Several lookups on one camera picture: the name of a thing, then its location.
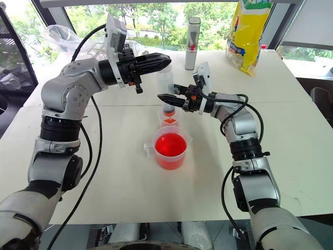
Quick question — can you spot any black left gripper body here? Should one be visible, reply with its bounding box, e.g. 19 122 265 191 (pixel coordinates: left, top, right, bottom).
118 48 144 94

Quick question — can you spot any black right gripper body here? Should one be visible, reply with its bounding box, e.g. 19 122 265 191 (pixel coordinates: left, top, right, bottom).
183 84 204 113

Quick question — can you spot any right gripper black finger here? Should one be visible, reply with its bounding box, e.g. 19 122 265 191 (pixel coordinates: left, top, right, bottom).
173 83 190 94
157 94 188 107

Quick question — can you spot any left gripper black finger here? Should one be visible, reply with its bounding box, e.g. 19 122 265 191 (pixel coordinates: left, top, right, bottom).
135 62 170 76
135 53 172 66

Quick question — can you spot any large clear plastic syringe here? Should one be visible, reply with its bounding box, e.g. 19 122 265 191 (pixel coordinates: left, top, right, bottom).
157 64 179 118

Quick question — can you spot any small clear measuring cup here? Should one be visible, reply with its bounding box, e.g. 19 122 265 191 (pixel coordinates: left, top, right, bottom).
157 108 183 128

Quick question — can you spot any large cup of red liquid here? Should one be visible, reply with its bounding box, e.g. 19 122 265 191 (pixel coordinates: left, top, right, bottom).
144 127 193 170

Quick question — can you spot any tall white pen container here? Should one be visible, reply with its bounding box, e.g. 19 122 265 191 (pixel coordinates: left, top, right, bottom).
184 17 201 70

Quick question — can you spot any crumpled clear plastic bag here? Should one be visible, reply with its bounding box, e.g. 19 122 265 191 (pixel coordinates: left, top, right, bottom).
41 24 83 60

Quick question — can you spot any yellow plastic snack bag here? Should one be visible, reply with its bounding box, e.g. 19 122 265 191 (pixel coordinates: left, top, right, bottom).
225 0 274 78

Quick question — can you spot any dark chair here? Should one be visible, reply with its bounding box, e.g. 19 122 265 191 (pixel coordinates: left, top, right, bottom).
310 87 333 118

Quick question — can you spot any white wrapped cylinder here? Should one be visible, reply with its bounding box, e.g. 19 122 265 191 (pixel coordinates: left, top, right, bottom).
110 223 140 245
181 221 213 249

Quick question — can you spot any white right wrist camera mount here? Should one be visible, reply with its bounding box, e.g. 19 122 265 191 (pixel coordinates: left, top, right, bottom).
191 61 213 115

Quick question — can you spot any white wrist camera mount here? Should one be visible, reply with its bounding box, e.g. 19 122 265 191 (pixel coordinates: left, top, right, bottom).
103 12 128 89
191 61 213 115

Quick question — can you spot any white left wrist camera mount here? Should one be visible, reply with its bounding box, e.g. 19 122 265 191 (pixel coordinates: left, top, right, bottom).
103 12 128 89

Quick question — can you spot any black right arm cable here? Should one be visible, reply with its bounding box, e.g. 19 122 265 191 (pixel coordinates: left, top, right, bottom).
207 93 265 250

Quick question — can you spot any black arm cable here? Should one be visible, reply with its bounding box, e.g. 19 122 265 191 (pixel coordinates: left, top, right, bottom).
207 93 265 250
46 24 107 250

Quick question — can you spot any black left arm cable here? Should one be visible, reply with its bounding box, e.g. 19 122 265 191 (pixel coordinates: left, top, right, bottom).
46 24 107 250

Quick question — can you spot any black metal frame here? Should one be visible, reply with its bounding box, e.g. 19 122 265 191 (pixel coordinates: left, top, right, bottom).
0 5 40 91

